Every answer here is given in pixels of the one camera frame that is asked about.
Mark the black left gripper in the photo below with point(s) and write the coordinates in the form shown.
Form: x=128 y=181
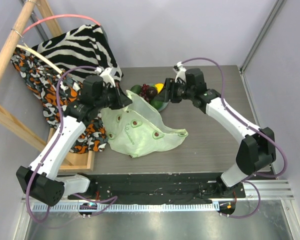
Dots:
x=117 y=95

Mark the light blue plate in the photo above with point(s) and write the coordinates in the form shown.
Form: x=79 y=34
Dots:
x=165 y=103

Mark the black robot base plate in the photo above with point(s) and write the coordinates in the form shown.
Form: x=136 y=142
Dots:
x=161 y=188

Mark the light green plastic bag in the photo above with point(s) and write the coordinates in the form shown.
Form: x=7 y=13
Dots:
x=138 y=129

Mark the dark green avocado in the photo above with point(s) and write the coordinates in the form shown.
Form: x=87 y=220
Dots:
x=137 y=89

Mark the cream hanger hoop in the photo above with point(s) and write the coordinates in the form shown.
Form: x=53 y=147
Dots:
x=28 y=61

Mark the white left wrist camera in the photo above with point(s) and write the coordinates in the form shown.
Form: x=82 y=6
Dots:
x=107 y=75

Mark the red grape bunch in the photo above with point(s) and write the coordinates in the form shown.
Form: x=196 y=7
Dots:
x=143 y=92

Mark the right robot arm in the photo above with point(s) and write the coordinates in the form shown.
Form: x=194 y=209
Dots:
x=256 y=149

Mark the zebra pattern cloth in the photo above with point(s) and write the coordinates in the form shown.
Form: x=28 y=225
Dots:
x=86 y=45

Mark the yellow lemon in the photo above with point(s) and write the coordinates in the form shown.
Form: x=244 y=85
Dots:
x=159 y=87

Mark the wooden clothes rack frame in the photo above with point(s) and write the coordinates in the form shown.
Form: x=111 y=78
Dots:
x=23 y=129

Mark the slotted cable duct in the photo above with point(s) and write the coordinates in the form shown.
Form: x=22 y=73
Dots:
x=73 y=206

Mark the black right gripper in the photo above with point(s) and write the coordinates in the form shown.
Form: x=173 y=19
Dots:
x=170 y=89

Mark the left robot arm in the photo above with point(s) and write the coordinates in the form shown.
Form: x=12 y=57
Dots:
x=40 y=179

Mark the green lime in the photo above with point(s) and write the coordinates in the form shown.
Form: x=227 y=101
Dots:
x=157 y=104

